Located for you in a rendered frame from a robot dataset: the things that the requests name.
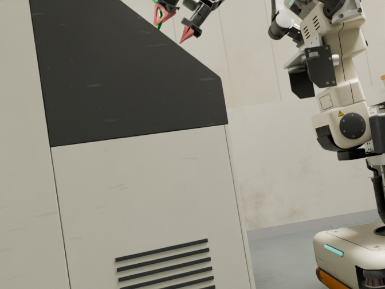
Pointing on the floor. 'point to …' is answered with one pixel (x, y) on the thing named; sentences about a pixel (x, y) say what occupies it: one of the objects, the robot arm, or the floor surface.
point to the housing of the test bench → (26, 164)
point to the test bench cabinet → (153, 212)
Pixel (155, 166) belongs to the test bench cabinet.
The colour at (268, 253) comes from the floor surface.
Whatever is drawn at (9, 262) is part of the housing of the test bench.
